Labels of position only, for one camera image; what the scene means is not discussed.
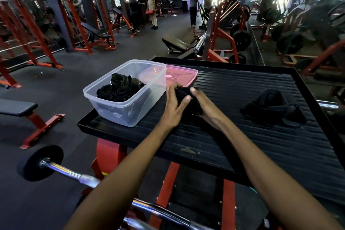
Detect person's right hand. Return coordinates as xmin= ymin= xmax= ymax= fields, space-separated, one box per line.
xmin=190 ymin=87 xmax=230 ymax=130

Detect person's left hand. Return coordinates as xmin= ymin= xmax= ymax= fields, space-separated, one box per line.
xmin=157 ymin=83 xmax=192 ymax=132

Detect black wrist wrap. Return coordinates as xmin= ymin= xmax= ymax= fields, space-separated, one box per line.
xmin=240 ymin=88 xmax=308 ymax=128
xmin=174 ymin=87 xmax=204 ymax=117

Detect clear plastic container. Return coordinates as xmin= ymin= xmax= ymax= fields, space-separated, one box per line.
xmin=83 ymin=59 xmax=167 ymax=127

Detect person's left forearm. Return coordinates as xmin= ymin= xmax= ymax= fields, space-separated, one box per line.
xmin=64 ymin=124 xmax=173 ymax=230

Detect person's right forearm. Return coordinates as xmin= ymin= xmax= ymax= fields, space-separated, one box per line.
xmin=220 ymin=122 xmax=343 ymax=230

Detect pink plastic lid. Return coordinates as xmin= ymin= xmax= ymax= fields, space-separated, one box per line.
xmin=140 ymin=64 xmax=199 ymax=87

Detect chrome barbell sleeve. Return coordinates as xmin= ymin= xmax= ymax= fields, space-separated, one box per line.
xmin=193 ymin=35 xmax=207 ymax=54

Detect black low bench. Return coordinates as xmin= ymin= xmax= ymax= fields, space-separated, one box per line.
xmin=161 ymin=34 xmax=189 ymax=54

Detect red plate-loaded machine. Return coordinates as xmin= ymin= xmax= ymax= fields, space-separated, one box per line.
xmin=202 ymin=2 xmax=252 ymax=64

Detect black ribbed platform tray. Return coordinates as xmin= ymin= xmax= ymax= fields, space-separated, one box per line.
xmin=77 ymin=56 xmax=345 ymax=230

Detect black weight plate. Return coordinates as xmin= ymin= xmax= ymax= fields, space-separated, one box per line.
xmin=233 ymin=29 xmax=252 ymax=52

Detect chrome curl bar black plates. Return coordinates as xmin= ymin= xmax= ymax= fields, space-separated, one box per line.
xmin=123 ymin=216 xmax=157 ymax=230
xmin=17 ymin=145 xmax=216 ymax=230

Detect red power rack with bench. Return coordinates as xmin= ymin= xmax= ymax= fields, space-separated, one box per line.
xmin=48 ymin=0 xmax=118 ymax=55

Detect red incline bench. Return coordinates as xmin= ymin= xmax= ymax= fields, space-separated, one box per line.
xmin=111 ymin=8 xmax=137 ymax=38

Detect large wall mirror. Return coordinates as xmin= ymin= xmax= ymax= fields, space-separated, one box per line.
xmin=248 ymin=0 xmax=345 ymax=120

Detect red floor bench frame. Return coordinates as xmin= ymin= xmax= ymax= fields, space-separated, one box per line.
xmin=0 ymin=98 xmax=66 ymax=150

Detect red squat rack frame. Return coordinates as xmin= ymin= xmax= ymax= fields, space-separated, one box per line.
xmin=0 ymin=0 xmax=65 ymax=89

